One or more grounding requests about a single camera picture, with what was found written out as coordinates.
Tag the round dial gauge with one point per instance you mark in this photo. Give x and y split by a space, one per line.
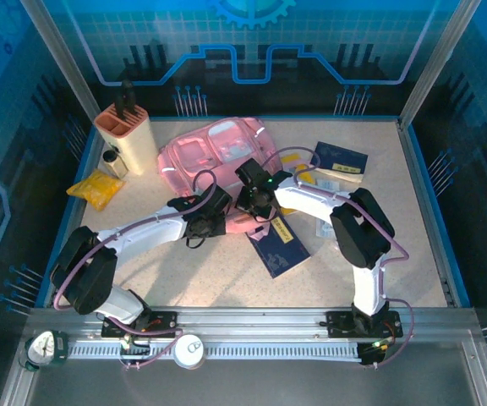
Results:
45 351

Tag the small yellow card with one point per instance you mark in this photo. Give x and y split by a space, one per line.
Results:
306 176

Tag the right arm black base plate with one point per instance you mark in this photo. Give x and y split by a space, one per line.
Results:
340 323

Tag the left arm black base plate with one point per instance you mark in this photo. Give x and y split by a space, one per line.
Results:
163 323

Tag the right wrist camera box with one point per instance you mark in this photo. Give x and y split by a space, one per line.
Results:
250 172

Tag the aluminium frame post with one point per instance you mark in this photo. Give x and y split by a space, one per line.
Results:
437 63
64 63

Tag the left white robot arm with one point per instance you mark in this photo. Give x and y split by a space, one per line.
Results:
142 237

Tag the blue notebook with cream label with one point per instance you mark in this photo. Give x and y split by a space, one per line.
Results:
336 154

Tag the blue notebook with yellow label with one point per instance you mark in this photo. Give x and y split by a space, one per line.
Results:
281 254

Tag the cream knife block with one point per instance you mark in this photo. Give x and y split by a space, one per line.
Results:
138 144

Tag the pink student backpack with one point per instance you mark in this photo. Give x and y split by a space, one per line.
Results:
193 160

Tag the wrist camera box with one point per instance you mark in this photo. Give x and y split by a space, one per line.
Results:
218 202
250 172

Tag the yellow snack bag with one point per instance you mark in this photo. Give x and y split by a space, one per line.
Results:
95 190

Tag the aluminium front beam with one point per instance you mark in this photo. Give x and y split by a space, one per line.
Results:
247 323

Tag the small bottle with black cap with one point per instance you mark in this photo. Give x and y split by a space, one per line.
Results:
116 167

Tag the yellow booklet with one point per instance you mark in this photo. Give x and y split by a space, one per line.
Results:
291 160

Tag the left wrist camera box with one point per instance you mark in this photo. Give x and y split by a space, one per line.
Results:
218 202

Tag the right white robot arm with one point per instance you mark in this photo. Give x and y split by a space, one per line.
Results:
311 199

